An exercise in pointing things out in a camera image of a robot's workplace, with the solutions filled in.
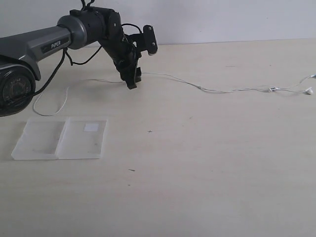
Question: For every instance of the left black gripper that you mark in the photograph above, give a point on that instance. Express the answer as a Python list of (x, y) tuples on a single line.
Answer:
[(124, 55)]

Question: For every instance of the white wired earphones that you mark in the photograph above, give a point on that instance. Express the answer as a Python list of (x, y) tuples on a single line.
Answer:
[(262, 88)]

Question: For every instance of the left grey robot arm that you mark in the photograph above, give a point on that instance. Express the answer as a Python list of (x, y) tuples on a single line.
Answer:
[(20, 54)]

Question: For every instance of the translucent plastic storage case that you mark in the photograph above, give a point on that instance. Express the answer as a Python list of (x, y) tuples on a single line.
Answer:
[(55, 138)]

